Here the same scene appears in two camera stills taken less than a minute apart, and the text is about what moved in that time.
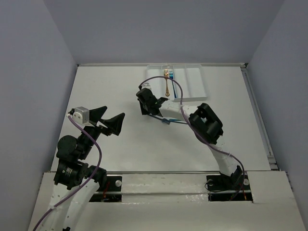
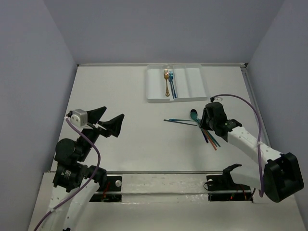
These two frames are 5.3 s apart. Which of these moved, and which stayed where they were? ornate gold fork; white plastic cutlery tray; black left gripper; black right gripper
Moved: black right gripper
Stayed: white plastic cutlery tray; ornate gold fork; black left gripper
